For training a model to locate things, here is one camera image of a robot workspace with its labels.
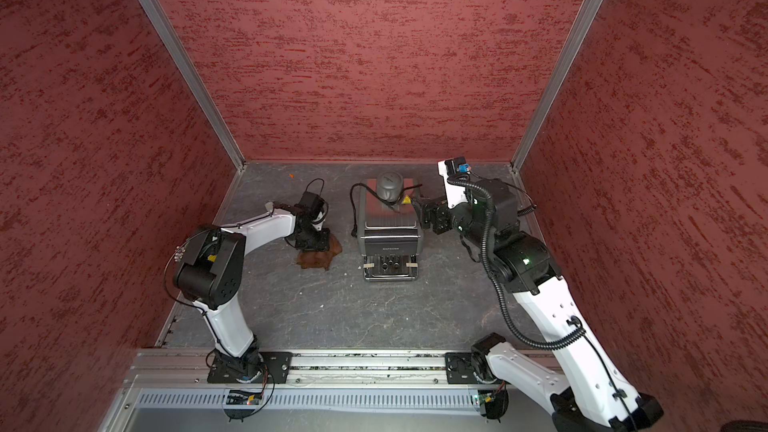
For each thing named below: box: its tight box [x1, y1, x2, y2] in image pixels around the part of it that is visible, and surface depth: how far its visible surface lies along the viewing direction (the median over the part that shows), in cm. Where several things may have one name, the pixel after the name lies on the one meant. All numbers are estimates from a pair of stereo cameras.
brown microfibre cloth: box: [296, 233, 343, 271], surface depth 94 cm
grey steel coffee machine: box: [357, 171, 423, 282], surface depth 76 cm
